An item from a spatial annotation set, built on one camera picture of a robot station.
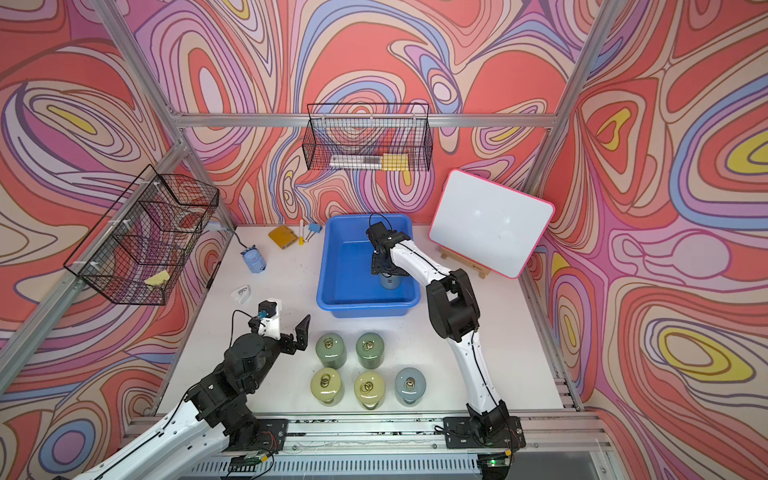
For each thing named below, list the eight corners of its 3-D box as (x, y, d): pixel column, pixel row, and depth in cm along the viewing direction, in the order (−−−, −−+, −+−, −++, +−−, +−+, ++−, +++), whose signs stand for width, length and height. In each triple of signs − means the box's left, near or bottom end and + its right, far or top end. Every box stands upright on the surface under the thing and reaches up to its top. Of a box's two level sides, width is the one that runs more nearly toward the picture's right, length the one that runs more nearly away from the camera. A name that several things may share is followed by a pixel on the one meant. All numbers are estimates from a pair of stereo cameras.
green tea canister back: (357, 369, 86) (354, 358, 79) (358, 343, 91) (356, 330, 84) (384, 369, 86) (384, 358, 79) (384, 343, 91) (384, 330, 84)
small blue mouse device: (248, 269, 109) (238, 253, 102) (262, 260, 112) (254, 244, 105) (255, 277, 106) (246, 261, 100) (270, 267, 109) (262, 252, 102)
